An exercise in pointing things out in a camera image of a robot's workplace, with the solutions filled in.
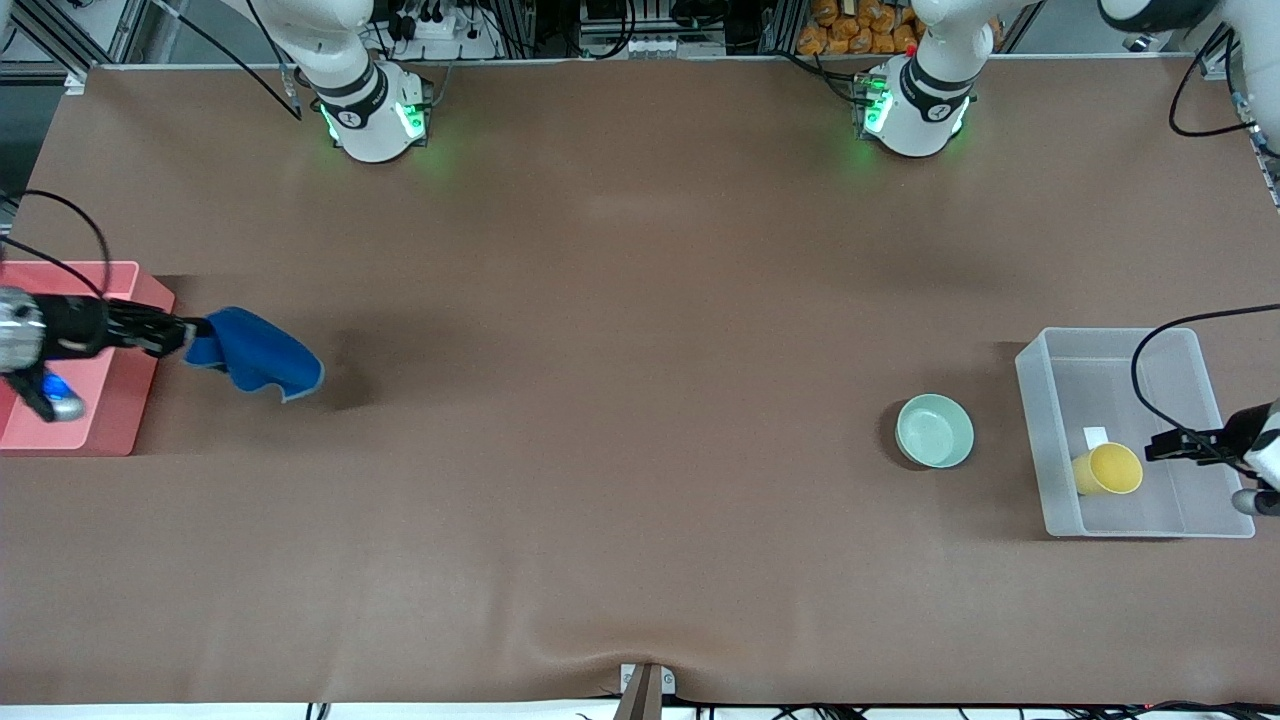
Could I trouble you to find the yellow cup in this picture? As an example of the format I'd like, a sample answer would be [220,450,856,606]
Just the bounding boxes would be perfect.
[1072,442,1144,497]

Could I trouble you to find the blue cloth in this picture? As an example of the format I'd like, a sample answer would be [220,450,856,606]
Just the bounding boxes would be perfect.
[185,306,326,403]

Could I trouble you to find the light green bowl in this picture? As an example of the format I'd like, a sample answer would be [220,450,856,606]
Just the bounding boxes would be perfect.
[896,394,975,469]

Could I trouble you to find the clear plastic bin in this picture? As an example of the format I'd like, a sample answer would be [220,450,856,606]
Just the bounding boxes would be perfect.
[1015,327,1256,541]

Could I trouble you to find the pink plastic bin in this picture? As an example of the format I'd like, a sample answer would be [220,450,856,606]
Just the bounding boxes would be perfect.
[0,260,176,458]

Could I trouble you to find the large white power strip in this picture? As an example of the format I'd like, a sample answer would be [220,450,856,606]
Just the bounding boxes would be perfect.
[372,8,501,61]

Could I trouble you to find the brown table cover mat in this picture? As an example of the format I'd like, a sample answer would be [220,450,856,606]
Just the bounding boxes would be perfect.
[0,55,1280,706]

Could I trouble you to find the orange snack bags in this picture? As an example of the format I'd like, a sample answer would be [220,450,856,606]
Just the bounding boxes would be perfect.
[797,0,921,57]

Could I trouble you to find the small white power strip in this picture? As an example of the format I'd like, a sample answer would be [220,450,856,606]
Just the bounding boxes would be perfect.
[618,36,701,59]

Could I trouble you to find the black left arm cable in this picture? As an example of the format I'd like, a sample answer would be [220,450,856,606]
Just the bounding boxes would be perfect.
[1131,303,1280,471]

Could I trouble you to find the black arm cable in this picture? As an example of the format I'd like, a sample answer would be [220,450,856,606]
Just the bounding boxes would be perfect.
[1131,303,1280,471]
[0,188,113,301]

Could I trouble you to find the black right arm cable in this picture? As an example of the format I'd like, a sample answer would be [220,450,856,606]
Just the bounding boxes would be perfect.
[0,188,113,301]

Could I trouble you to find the aluminium frame profile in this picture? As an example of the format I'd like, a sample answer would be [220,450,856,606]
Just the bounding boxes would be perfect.
[0,0,151,79]

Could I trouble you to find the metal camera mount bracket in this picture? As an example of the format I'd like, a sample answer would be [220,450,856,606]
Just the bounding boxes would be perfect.
[612,662,677,720]

